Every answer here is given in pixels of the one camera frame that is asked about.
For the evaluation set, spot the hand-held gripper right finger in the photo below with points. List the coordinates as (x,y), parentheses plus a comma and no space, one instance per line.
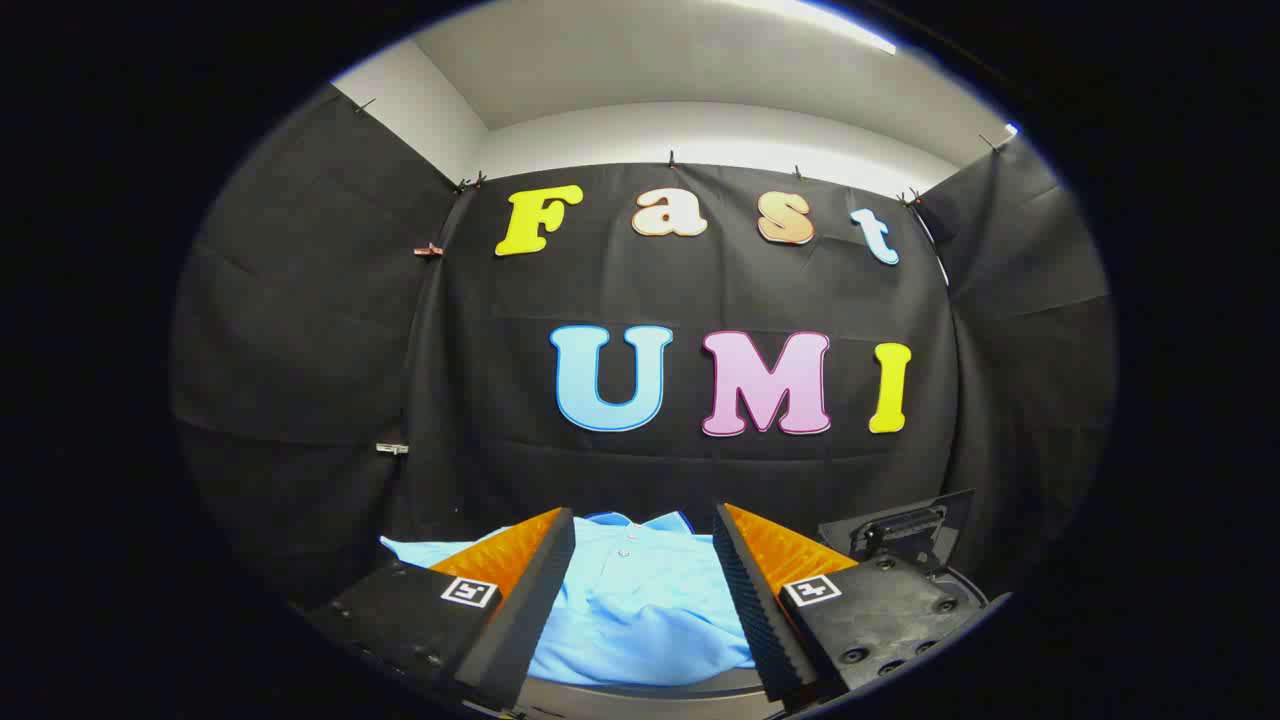
(760,610)

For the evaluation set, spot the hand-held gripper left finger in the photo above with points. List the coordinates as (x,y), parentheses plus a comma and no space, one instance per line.
(530,600)

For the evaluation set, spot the light blue polo shirt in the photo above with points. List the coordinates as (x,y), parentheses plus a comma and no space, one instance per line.
(640,610)

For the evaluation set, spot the silver clip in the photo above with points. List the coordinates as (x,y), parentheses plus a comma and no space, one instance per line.
(392,448)

